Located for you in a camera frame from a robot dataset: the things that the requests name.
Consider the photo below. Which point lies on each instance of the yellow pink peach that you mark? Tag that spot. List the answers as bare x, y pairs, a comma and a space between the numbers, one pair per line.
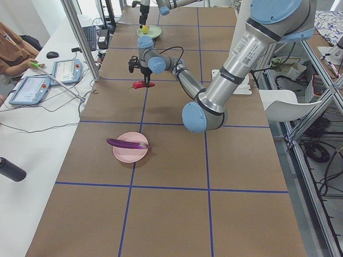
145, 29

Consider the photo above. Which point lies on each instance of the pink plate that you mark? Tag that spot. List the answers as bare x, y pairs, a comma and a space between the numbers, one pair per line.
134, 153

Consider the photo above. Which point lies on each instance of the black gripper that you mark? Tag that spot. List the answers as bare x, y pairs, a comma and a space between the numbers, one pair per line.
143, 9
146, 72

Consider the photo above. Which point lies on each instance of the near blue teach pendant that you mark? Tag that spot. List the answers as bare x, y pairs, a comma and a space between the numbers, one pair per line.
31, 90

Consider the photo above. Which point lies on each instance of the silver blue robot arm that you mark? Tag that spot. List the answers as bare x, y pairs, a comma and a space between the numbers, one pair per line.
267, 22
164, 8

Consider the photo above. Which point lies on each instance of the person's hand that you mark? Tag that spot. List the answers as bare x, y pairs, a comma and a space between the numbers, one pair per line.
34, 64

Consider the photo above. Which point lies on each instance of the black keyboard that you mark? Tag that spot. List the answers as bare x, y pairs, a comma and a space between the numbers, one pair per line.
90, 36

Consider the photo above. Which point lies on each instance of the black computer mouse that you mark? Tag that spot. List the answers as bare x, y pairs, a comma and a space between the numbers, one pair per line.
52, 54

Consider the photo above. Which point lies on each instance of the far blue teach pendant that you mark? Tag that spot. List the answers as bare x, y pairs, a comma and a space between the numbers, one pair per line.
67, 71

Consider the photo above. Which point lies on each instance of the purple eggplant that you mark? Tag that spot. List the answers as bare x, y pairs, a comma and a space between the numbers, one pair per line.
128, 144

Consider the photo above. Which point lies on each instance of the black water bottle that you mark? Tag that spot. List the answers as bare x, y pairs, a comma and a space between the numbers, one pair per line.
11, 171

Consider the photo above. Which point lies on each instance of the blue teach pendant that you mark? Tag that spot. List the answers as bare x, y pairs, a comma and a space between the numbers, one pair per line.
67, 71
31, 90

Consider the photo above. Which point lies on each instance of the aluminium frame post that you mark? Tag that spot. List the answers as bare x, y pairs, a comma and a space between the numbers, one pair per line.
74, 22

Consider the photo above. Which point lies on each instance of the white chair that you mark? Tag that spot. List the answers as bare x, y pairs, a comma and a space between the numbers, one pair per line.
282, 105

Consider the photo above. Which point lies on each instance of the green plate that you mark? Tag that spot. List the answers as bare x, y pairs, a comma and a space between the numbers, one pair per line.
155, 32

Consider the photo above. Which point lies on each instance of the red chili pepper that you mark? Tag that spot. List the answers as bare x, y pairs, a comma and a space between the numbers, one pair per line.
141, 84

